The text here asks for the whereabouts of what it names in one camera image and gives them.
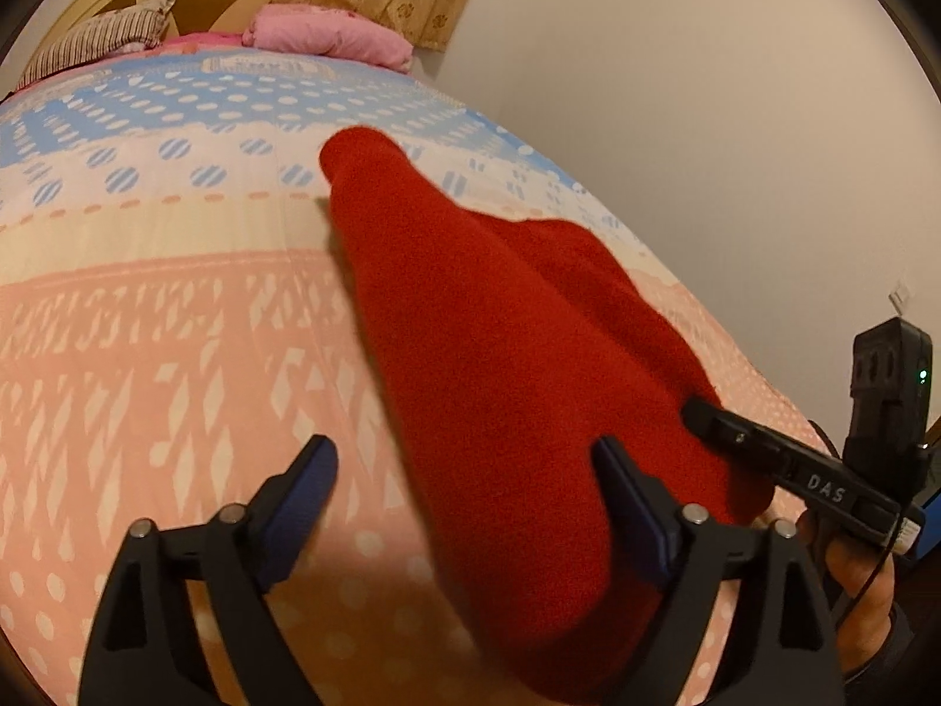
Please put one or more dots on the person's right forearm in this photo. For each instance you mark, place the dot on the person's right forearm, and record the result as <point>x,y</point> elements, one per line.
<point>886,640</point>

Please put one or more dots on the dotted pastel bedspread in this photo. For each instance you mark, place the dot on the dotted pastel bedspread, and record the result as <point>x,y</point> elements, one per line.
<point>184,309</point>

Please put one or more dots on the striped grey pillow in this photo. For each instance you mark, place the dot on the striped grey pillow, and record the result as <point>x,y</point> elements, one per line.
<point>103,33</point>

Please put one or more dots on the pink floral cloth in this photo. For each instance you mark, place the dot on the pink floral cloth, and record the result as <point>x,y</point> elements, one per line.
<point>206,40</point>

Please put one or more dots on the white wall outlet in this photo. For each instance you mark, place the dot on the white wall outlet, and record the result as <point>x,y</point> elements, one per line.
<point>900,294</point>

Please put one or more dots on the red knitted sweater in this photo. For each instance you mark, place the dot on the red knitted sweater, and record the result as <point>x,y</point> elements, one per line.
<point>514,382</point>

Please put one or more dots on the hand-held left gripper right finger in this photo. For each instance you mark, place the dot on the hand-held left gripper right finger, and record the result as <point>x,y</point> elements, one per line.
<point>638,522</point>

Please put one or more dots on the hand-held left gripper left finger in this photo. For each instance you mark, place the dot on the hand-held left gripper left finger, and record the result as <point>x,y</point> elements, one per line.
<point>298,515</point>

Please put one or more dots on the pink pillow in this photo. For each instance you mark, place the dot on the pink pillow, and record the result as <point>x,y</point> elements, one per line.
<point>331,33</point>

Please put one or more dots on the person's right hand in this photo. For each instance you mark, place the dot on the person's right hand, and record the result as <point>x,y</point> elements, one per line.
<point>856,566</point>

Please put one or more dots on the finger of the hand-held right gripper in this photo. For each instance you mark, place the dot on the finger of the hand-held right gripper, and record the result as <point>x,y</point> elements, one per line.
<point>742,441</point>

